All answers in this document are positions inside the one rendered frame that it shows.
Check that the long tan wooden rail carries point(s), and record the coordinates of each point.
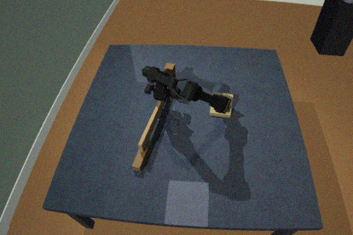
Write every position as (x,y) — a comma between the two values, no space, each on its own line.
(151,123)

